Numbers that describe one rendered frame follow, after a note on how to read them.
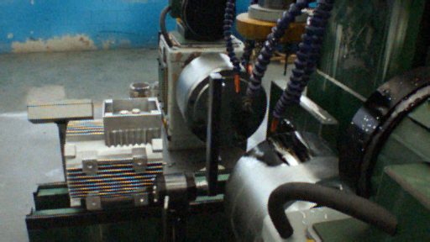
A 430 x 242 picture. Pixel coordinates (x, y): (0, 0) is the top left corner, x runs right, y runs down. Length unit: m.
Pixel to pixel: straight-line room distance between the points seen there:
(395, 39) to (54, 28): 5.89
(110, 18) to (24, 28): 1.28
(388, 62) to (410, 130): 0.49
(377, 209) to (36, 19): 6.26
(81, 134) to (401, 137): 0.65
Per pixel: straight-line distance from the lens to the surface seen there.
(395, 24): 0.85
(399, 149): 0.38
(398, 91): 0.41
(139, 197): 0.87
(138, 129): 0.84
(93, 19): 6.39
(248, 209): 0.65
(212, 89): 0.73
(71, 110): 1.12
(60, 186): 1.04
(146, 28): 6.46
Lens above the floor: 1.46
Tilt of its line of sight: 22 degrees down
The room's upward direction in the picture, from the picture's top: 2 degrees clockwise
